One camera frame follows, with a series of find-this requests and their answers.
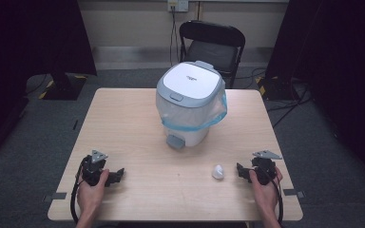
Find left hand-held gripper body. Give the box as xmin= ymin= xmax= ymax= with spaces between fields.
xmin=81 ymin=149 xmax=111 ymax=187

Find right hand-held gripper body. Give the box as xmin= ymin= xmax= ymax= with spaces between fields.
xmin=250 ymin=149 xmax=283 ymax=186

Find person's left hand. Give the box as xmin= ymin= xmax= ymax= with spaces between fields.
xmin=76 ymin=168 xmax=110 ymax=219

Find person's right hand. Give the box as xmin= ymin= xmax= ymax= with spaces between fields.
xmin=248 ymin=166 xmax=284 ymax=217

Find crumpled white paper ball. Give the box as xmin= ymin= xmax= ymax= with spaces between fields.
xmin=211 ymin=163 xmax=225 ymax=181

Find grey tape strip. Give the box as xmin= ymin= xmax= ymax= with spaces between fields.
xmin=42 ymin=191 xmax=67 ymax=203
xmin=282 ymin=188 xmax=306 ymax=200

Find clear blue-edged trash bag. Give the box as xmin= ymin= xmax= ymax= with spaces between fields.
xmin=155 ymin=85 xmax=228 ymax=133

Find black stand base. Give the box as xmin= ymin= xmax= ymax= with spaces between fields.
xmin=256 ymin=75 xmax=299 ymax=102
xmin=39 ymin=73 xmax=88 ymax=102

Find white pedal trash can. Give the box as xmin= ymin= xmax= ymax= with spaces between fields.
xmin=155 ymin=60 xmax=228 ymax=151

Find black folding chair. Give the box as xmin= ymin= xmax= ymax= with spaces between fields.
xmin=179 ymin=20 xmax=246 ymax=89

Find dark curtain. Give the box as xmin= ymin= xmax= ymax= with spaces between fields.
xmin=0 ymin=0 xmax=98 ymax=166
xmin=265 ymin=0 xmax=365 ymax=191

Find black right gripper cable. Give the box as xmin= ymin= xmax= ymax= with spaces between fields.
xmin=259 ymin=165 xmax=285 ymax=226

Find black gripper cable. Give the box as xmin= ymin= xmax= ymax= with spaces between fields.
xmin=70 ymin=157 xmax=89 ymax=224
xmin=259 ymin=165 xmax=285 ymax=226

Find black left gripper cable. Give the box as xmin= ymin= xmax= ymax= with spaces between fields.
xmin=70 ymin=157 xmax=89 ymax=224

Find black floor cables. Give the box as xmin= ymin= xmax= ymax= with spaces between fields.
xmin=234 ymin=66 xmax=314 ymax=128

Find black wall socket cable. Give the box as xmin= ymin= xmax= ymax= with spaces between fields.
xmin=169 ymin=5 xmax=181 ymax=67

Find white wall socket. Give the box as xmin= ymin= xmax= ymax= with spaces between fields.
xmin=166 ymin=0 xmax=190 ymax=13

